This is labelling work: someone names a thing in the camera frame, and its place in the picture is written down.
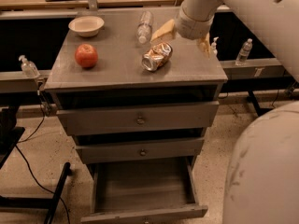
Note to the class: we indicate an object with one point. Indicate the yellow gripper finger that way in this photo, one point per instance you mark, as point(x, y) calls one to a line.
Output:
point(165, 33)
point(204, 46)

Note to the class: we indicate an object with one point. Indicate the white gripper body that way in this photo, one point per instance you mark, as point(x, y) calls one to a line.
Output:
point(192, 29)

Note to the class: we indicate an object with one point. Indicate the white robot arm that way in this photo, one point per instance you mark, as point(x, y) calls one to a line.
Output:
point(262, 182)

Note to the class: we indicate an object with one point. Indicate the grey drawer cabinet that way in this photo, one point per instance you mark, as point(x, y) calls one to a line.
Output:
point(138, 132)

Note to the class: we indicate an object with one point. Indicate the grey top drawer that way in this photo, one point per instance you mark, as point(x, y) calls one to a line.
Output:
point(137, 118)

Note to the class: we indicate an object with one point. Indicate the grey middle drawer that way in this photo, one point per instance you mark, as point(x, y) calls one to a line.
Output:
point(140, 150)

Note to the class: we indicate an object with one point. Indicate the grey open bottom drawer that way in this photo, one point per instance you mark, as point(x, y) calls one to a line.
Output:
point(144, 192)

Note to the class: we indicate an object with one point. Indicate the small white pump bottle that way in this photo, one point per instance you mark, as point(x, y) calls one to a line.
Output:
point(214, 45)

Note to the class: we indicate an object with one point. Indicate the clear plastic water bottle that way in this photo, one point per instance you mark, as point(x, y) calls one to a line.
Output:
point(144, 28)

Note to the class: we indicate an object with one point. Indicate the upright clear water bottle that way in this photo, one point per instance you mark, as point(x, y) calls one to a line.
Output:
point(244, 52)

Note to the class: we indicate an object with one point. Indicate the black table leg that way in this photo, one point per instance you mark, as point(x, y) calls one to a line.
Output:
point(259, 110)

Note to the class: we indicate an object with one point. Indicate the white bowl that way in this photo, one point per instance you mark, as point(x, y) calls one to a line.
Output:
point(86, 26)

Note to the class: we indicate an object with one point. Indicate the red apple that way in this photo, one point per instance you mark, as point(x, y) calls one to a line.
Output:
point(86, 56)

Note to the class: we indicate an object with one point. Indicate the left hand sanitizer bottle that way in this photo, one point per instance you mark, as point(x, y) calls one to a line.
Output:
point(28, 68)

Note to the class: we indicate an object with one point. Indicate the black stand leg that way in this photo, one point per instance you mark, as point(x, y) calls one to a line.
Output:
point(48, 203)

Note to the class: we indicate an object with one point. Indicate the grey metal rail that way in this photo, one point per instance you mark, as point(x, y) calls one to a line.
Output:
point(257, 74)

